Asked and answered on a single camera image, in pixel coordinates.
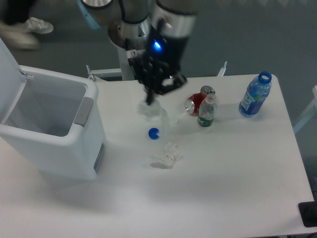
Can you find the white furniture piece at right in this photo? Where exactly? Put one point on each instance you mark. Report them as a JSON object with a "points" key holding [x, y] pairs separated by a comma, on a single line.
{"points": [[307, 114]]}

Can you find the white trash bin lid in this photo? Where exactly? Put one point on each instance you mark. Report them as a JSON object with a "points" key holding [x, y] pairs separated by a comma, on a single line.
{"points": [[12, 81]]}

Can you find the clear plastic bottle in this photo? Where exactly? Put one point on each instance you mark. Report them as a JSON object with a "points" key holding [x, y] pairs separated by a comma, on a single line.
{"points": [[155, 115]]}

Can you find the crushed red soda can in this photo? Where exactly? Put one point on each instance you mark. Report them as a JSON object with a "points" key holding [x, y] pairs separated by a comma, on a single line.
{"points": [[192, 103]]}

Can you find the crumpled white paper ball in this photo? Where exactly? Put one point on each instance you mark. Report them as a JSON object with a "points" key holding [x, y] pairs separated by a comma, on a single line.
{"points": [[167, 158]]}

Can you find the person's blurred white sneaker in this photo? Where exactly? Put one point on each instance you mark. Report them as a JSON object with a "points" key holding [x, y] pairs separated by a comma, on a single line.
{"points": [[17, 39]]}

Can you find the black device at table edge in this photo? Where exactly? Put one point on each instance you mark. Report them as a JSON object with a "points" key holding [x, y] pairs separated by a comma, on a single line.
{"points": [[308, 212]]}

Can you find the small clear green-label bottle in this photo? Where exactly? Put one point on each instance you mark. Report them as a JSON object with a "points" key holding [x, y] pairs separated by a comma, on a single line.
{"points": [[207, 110]]}

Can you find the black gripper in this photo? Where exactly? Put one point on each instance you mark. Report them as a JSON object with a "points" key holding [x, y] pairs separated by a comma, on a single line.
{"points": [[158, 68]]}

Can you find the white metal base frame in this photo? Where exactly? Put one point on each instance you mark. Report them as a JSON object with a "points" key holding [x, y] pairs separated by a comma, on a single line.
{"points": [[104, 74]]}

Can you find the person's dark trouser leg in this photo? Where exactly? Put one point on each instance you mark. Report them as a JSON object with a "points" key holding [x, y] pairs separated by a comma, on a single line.
{"points": [[17, 11]]}

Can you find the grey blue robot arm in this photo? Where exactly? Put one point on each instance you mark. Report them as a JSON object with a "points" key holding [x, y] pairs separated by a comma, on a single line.
{"points": [[180, 15]]}

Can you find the white trash bin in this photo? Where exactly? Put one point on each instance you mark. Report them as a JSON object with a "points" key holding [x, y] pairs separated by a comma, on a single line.
{"points": [[56, 124]]}

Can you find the blue bottle cap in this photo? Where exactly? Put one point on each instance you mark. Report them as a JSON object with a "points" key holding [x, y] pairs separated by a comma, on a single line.
{"points": [[153, 133]]}

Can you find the blue plastic drink bottle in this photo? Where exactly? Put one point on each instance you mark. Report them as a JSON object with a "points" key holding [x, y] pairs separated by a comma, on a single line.
{"points": [[256, 93]]}

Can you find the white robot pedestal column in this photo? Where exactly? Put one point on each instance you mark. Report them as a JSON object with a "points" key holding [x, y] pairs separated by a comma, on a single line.
{"points": [[126, 59]]}

